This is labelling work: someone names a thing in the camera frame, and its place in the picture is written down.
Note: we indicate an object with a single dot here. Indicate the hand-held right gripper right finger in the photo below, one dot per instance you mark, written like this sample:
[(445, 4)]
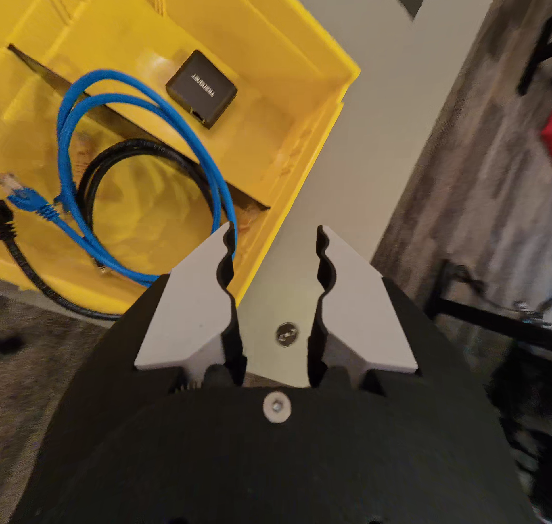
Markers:
[(366, 317)]

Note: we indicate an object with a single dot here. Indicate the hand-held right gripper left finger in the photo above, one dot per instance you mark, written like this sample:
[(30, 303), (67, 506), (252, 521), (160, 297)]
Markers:
[(189, 313)]

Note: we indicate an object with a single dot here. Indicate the black network switch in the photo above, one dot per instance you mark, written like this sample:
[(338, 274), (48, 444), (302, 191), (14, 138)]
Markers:
[(200, 86)]

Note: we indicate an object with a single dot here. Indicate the yellow plastic bin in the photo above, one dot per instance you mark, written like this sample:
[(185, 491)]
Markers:
[(267, 37)]

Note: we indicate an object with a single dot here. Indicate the round metal table fitting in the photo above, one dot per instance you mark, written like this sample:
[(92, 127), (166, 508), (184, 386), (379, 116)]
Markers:
[(287, 334)]

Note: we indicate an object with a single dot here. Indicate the black chair base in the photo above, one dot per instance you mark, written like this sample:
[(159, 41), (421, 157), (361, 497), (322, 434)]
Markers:
[(474, 317)]

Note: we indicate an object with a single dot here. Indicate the black bin divider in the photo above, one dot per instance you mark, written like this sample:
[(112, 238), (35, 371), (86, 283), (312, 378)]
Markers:
[(125, 123)]

